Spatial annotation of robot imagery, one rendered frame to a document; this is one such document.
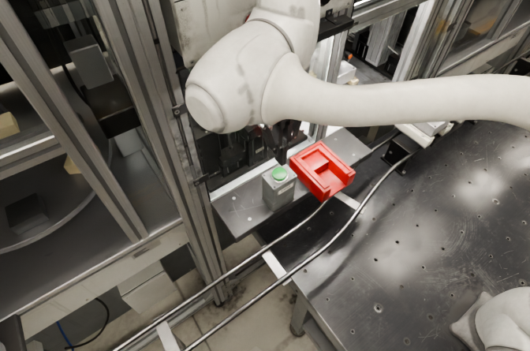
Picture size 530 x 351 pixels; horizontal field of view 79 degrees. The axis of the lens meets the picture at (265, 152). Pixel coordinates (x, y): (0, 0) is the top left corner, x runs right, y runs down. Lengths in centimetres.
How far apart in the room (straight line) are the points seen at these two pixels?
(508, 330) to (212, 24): 93
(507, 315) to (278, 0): 88
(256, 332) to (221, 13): 147
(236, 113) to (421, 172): 113
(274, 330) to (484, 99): 148
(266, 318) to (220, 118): 145
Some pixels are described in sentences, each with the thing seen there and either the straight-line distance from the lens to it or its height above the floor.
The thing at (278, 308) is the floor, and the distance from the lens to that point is 178.
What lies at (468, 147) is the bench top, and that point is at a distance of 164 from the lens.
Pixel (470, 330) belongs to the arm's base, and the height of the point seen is 71.
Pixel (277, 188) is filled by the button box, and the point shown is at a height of 102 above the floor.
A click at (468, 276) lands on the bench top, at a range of 128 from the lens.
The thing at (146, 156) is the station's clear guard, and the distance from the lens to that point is 75.
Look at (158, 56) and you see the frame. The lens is 61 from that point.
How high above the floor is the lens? 172
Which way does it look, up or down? 50 degrees down
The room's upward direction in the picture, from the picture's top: straight up
